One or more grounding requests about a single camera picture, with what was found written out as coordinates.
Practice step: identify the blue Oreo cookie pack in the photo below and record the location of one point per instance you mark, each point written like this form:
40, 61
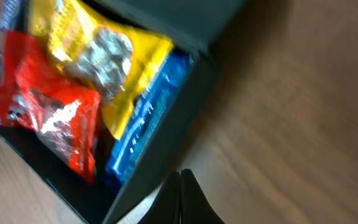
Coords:
149, 107

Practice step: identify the red Hacks candy bag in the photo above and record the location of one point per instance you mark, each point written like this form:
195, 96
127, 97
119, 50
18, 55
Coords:
62, 112

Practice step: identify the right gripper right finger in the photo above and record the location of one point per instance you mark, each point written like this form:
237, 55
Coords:
195, 208

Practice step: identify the yellow Hacks candy bag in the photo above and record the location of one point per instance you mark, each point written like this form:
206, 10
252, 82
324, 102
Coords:
117, 60

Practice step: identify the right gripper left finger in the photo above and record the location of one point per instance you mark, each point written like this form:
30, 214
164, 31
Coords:
166, 207

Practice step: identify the dark green gift box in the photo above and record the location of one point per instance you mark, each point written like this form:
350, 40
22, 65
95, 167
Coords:
194, 25

